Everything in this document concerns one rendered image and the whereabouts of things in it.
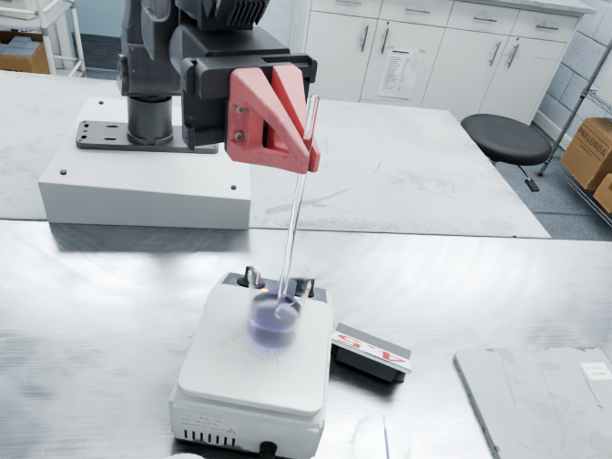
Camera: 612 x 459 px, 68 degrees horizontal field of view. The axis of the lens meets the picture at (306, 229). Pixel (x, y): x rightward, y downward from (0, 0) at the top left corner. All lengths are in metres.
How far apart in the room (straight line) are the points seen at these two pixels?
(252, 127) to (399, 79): 2.71
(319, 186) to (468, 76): 2.47
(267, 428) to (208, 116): 0.25
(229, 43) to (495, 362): 0.44
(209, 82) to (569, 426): 0.48
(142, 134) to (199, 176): 0.11
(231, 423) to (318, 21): 2.54
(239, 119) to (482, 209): 0.59
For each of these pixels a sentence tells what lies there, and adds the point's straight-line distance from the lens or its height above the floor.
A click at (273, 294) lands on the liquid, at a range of 0.42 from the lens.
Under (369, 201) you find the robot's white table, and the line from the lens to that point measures 0.77.
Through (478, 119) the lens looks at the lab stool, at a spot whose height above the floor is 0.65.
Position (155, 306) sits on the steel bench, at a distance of 0.56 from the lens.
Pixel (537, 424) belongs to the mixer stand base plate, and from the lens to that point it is 0.56.
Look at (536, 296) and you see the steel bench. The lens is 0.72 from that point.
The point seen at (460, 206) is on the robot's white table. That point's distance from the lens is 0.84.
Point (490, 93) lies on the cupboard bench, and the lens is 3.30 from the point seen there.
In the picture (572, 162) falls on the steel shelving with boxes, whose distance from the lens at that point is 3.11.
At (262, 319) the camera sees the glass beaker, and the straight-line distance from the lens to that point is 0.38.
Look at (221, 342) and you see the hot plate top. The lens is 0.42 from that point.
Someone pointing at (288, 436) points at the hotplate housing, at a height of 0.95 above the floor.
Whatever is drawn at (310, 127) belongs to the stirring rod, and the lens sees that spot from 0.28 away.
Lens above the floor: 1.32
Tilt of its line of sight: 38 degrees down
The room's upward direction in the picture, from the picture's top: 11 degrees clockwise
